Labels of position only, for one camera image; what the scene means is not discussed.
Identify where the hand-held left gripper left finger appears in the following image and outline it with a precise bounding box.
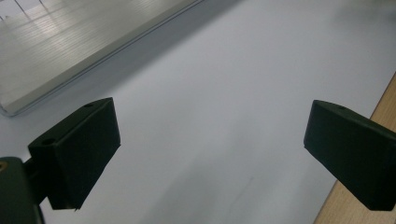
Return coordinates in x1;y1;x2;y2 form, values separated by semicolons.
27;96;121;211

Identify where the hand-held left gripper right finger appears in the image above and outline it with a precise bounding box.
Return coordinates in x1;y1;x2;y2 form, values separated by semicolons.
303;99;396;212

